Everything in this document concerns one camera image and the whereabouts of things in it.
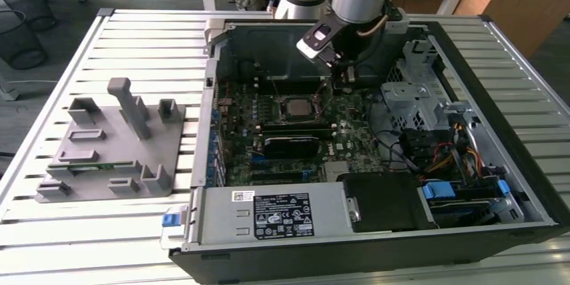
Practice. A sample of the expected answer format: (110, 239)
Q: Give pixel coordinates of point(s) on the black PC case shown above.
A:
(311, 265)

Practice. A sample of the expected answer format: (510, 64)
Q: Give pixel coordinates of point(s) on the silver drive cage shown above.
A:
(409, 98)

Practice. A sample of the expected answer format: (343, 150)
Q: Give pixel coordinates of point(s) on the blue case release latch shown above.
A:
(171, 221)

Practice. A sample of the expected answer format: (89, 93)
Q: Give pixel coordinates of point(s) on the CPU socket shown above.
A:
(280, 113)

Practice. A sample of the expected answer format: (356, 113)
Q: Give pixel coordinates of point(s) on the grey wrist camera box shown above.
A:
(397, 24)

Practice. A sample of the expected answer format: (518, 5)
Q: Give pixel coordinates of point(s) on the grey plastic parts rack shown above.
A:
(114, 165)

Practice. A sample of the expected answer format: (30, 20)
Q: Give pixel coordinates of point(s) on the black plastic air shroud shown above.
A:
(383, 201)

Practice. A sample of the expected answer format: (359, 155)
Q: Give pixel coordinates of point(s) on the green RAM stick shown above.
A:
(110, 165)

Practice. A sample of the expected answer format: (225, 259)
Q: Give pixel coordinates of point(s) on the silver power supply black label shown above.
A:
(221, 218)

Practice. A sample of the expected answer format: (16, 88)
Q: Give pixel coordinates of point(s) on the silver chipset heatsink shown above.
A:
(335, 169)

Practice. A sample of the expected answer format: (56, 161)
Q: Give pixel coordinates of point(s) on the black graphics card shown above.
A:
(289, 148)

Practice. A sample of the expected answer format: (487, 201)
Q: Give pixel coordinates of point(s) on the grey furniture foot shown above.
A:
(8, 93)

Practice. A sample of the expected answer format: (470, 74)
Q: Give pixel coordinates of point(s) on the silver disk bay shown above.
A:
(507, 210)

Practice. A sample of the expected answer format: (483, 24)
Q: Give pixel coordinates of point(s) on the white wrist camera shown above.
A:
(308, 50)

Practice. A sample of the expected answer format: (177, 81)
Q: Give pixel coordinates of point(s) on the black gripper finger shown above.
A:
(340, 78)

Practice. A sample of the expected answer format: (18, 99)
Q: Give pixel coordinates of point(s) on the hard disk in blue carrier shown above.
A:
(437, 191)

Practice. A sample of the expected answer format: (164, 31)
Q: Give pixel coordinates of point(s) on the silver CPU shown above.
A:
(299, 106)

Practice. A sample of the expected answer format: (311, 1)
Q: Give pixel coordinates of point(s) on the black expansion slot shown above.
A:
(280, 177)

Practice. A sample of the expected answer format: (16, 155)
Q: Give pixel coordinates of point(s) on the black mesh waste bin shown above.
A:
(21, 44)
(40, 8)

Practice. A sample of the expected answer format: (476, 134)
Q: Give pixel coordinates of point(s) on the wooden cabinet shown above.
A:
(524, 4)

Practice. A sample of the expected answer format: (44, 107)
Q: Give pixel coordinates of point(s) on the green motherboard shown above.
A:
(351, 125)

